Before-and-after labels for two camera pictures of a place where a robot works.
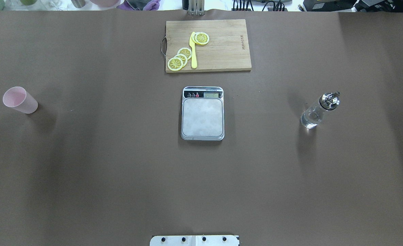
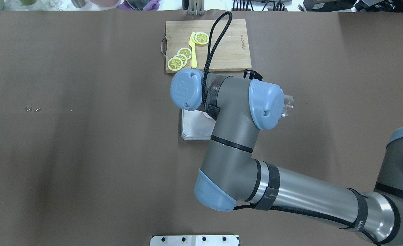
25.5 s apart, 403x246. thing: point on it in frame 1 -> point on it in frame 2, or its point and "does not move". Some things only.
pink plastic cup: x=21 y=99 -> x=205 y=113
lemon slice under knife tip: x=200 y=38 does not move
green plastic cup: x=27 y=2 does not move
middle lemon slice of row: x=184 y=58 does not move
